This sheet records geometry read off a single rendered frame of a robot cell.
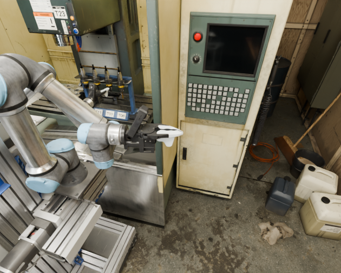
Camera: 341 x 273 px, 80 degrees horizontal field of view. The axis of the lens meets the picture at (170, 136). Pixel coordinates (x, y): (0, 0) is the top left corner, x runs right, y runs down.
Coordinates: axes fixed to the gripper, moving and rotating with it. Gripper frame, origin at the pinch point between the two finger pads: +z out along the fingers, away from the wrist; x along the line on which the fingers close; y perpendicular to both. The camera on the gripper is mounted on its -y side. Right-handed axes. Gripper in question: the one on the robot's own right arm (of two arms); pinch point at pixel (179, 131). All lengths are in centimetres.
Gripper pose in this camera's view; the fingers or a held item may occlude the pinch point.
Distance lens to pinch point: 70.2
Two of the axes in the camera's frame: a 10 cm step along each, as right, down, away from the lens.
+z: 10.0, 0.3, -0.4
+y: -0.1, 8.6, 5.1
